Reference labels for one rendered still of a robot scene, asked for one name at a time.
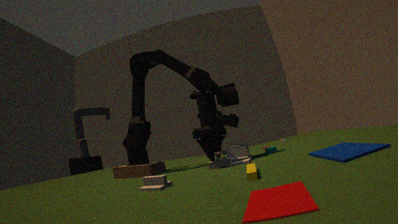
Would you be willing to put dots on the teal rectangular block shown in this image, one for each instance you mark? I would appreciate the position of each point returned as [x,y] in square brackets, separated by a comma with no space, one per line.
[270,150]

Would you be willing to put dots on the red flat plate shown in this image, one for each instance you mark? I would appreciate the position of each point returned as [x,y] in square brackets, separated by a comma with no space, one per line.
[279,202]

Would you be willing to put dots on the blue flat plate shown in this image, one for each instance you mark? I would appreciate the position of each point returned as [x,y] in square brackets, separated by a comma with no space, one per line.
[345,152]

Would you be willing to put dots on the yellow rectangular bar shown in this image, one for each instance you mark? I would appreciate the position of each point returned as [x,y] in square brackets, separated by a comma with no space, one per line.
[251,172]

